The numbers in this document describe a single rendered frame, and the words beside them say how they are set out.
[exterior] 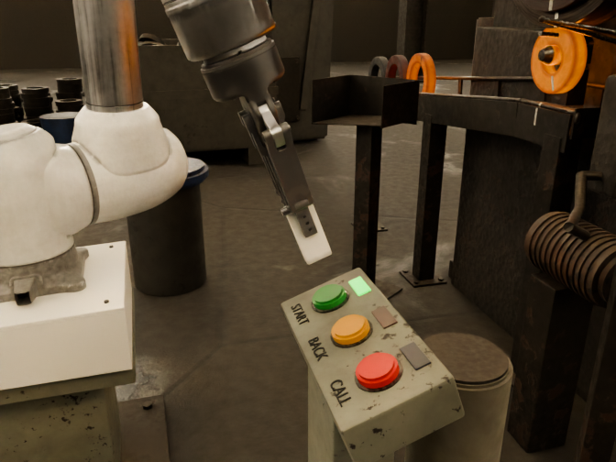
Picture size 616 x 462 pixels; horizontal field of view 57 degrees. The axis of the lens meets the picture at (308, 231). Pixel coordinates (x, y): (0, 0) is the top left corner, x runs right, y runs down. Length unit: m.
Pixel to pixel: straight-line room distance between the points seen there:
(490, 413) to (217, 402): 0.91
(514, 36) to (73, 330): 1.34
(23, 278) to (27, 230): 0.08
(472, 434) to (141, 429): 0.89
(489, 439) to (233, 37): 0.53
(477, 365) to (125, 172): 0.68
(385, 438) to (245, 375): 1.08
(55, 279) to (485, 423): 0.73
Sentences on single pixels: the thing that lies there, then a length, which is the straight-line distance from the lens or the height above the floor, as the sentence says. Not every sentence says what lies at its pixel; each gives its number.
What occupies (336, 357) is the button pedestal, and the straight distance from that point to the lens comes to 0.58.
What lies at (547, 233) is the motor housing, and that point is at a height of 0.51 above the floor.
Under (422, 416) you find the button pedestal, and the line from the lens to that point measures 0.53.
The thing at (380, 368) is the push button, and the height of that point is 0.61.
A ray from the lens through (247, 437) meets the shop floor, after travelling 1.40.
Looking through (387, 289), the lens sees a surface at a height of 0.01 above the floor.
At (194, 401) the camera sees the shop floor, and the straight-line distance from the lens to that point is 1.52.
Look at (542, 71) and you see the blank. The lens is 1.50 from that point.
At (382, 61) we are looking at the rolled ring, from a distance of 2.39.
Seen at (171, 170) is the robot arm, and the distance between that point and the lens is 1.13.
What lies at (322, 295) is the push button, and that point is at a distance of 0.66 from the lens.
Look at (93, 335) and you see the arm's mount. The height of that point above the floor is 0.42.
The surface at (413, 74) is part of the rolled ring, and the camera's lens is 2.16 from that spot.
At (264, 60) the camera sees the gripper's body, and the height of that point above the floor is 0.87.
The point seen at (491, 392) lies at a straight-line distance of 0.71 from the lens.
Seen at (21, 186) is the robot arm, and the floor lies 0.65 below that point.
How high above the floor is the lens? 0.91
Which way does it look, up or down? 21 degrees down
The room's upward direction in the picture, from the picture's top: straight up
